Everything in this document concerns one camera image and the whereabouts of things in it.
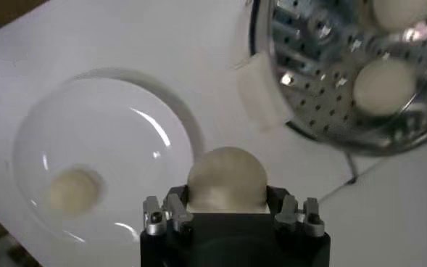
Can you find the stainless steel steamer basket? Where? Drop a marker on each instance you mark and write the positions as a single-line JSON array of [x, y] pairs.
[[314, 90]]

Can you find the white steamed baozi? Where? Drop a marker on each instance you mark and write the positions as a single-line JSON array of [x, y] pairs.
[[403, 14], [383, 87], [73, 192], [227, 177]]

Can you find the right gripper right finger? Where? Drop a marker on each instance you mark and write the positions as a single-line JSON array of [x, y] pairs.
[[289, 210]]

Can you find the white round plate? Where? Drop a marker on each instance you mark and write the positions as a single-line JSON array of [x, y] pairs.
[[108, 145]]

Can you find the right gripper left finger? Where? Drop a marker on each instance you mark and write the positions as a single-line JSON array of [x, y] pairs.
[[175, 208]]

